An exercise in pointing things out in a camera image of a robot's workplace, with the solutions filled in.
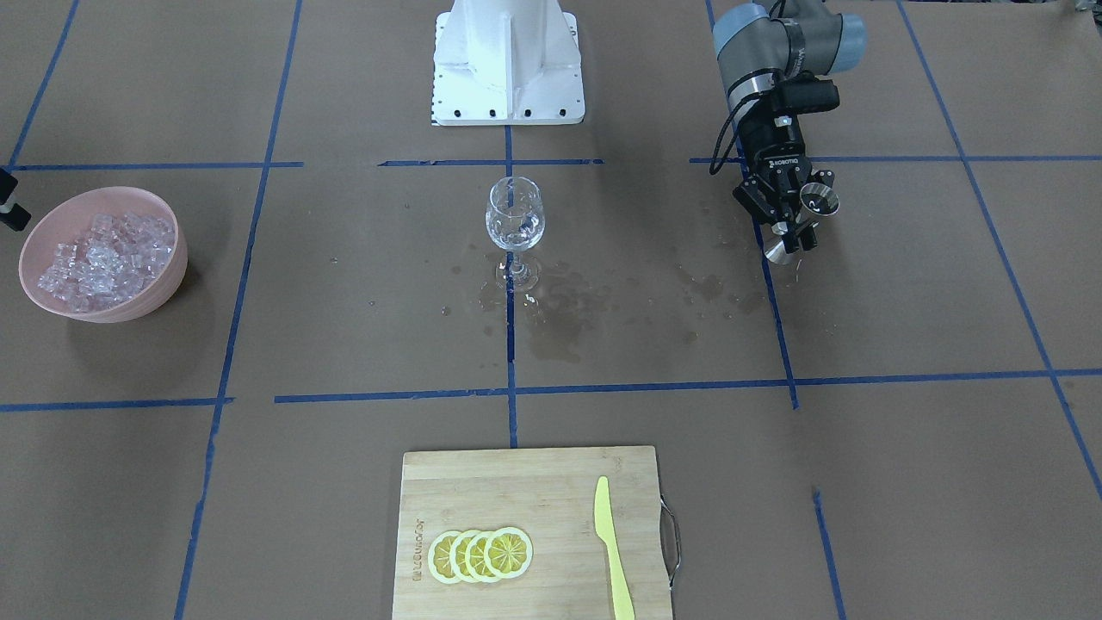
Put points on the bamboo cutting board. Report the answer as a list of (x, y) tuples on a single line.
[(549, 493)]

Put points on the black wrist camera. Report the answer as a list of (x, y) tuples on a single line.
[(804, 94)]

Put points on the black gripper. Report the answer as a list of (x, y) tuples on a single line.
[(769, 146)]

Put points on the clear wine glass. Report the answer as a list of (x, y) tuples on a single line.
[(516, 221)]

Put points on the yellow plastic knife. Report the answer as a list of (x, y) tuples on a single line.
[(605, 529)]

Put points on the pile of clear ice cubes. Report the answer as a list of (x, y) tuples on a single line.
[(110, 262)]

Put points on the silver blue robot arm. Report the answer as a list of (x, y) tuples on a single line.
[(776, 64)]

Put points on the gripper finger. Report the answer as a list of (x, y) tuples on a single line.
[(13, 215)]

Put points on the white pedestal column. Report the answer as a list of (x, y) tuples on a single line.
[(507, 63)]

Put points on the pink bowl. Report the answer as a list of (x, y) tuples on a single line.
[(65, 222)]

